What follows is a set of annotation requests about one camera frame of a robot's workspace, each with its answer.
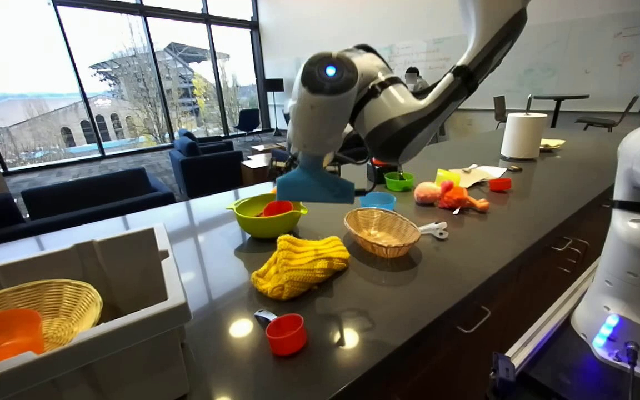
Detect black base cable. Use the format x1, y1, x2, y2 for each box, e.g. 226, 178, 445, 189
621, 338, 640, 400

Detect pale yellow paper pad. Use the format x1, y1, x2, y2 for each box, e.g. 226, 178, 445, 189
538, 136, 568, 156

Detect wooden coffee table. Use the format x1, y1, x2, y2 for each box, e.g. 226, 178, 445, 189
237, 148, 286, 187

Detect yellow fuzzy cloth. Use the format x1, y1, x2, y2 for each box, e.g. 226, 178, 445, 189
250, 231, 354, 303

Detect yellow-green plastic cup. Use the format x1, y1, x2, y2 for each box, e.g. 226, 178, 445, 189
433, 166, 464, 189

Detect small blue bowl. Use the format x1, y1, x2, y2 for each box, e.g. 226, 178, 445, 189
355, 191, 401, 213

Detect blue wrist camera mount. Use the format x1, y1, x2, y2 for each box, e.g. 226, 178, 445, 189
274, 151, 357, 207

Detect toy peach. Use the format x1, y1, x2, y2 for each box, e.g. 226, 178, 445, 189
411, 180, 445, 208

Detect dark round table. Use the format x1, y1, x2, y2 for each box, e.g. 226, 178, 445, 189
525, 90, 592, 130

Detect white paper towel roll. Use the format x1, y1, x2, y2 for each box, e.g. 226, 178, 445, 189
498, 111, 552, 161

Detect large lime green bowl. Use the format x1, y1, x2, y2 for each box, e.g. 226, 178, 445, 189
230, 191, 311, 242

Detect orange plush toy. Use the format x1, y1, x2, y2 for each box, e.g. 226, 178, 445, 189
437, 182, 493, 216

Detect orange plastic bowl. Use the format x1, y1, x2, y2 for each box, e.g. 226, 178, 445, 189
0, 307, 46, 378

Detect long navy sofa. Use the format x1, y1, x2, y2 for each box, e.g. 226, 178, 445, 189
0, 163, 181, 252

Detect red plastic cup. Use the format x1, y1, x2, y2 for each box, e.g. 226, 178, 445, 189
484, 175, 516, 195

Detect red measuring cup blue handle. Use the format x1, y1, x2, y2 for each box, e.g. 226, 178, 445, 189
251, 307, 311, 360

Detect small red cup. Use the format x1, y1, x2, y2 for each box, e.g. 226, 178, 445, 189
257, 198, 298, 219

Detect black speaker on stand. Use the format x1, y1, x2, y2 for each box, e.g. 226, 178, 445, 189
262, 76, 286, 132

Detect small white plastic object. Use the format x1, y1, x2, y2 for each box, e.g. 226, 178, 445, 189
416, 218, 453, 243

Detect navy armchair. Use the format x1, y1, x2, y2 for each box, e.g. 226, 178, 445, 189
168, 129, 247, 201

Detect small oval wicker basket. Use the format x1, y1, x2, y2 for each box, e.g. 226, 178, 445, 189
342, 207, 425, 261

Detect dark swivel chair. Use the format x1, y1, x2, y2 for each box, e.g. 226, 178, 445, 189
233, 106, 262, 136

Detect large round wicker basket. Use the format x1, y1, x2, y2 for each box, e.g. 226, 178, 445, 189
0, 277, 106, 355

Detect black toy pot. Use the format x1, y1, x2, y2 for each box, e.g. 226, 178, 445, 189
365, 156, 397, 189

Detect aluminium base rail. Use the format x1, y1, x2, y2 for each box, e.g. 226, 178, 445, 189
490, 258, 604, 392

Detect person at whiteboard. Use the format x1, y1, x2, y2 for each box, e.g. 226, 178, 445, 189
402, 63, 433, 96

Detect dark counter cabinet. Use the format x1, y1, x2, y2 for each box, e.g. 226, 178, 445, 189
345, 185, 621, 400

